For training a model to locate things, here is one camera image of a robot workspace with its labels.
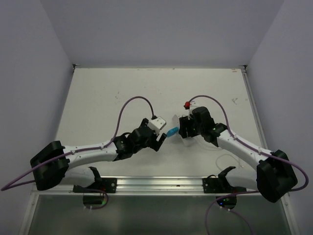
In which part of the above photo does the blue plug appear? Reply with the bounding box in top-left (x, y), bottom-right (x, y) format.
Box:
top-left (166, 127), bottom-right (179, 138)

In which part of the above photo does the white power strip socket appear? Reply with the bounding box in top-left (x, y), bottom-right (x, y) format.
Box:
top-left (172, 114), bottom-right (196, 147)

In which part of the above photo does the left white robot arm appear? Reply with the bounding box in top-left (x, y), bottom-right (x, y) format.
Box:
top-left (30, 116), bottom-right (167, 192)

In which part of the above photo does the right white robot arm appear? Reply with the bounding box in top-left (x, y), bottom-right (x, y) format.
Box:
top-left (173, 106), bottom-right (298, 203)

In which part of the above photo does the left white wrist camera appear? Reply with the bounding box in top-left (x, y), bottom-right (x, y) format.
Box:
top-left (147, 117), bottom-right (166, 135)

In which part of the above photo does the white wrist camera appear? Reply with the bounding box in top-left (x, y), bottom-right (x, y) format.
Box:
top-left (183, 100), bottom-right (200, 114)
top-left (147, 117), bottom-right (166, 135)

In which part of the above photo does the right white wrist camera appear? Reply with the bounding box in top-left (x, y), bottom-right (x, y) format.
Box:
top-left (183, 100), bottom-right (200, 114)

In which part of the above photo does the white thin cable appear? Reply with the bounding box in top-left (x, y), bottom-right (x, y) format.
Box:
top-left (198, 139), bottom-right (245, 172)

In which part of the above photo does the aluminium front rail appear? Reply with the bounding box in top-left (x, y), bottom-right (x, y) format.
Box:
top-left (33, 173), bottom-right (257, 195)

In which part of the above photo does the aluminium rail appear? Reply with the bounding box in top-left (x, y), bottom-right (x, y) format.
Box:
top-left (239, 65), bottom-right (268, 149)
top-left (33, 173), bottom-right (257, 195)

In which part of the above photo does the aluminium right side rail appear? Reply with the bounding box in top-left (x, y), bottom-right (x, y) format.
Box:
top-left (239, 65), bottom-right (268, 149)

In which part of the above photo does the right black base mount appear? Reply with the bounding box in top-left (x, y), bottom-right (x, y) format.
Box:
top-left (202, 175), bottom-right (246, 193)

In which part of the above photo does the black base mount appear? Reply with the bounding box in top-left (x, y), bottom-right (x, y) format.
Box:
top-left (202, 175), bottom-right (246, 193)
top-left (72, 177), bottom-right (117, 193)

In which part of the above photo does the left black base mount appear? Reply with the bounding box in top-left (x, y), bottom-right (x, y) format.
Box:
top-left (72, 177), bottom-right (117, 193)

